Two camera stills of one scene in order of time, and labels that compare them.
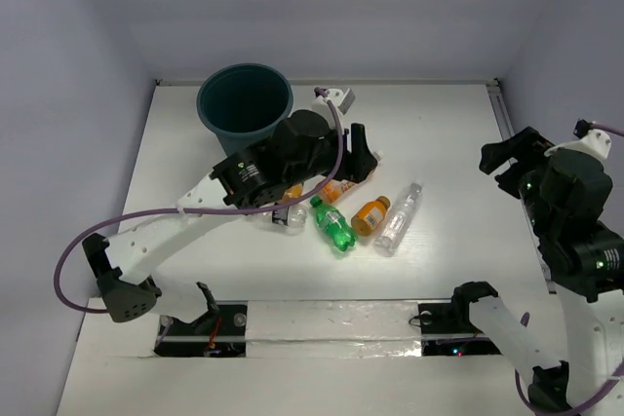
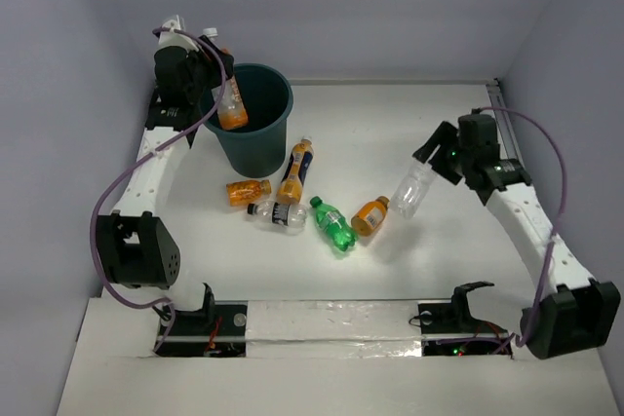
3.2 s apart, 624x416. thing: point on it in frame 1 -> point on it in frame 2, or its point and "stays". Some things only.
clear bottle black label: (292, 219) stays
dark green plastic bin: (244, 102) stays
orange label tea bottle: (332, 191) -> (232, 112)
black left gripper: (348, 152) -> (217, 65)
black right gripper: (529, 145) -> (446, 134)
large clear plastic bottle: (399, 219) -> (411, 190)
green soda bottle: (333, 225) stays
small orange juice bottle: (370, 216) stays
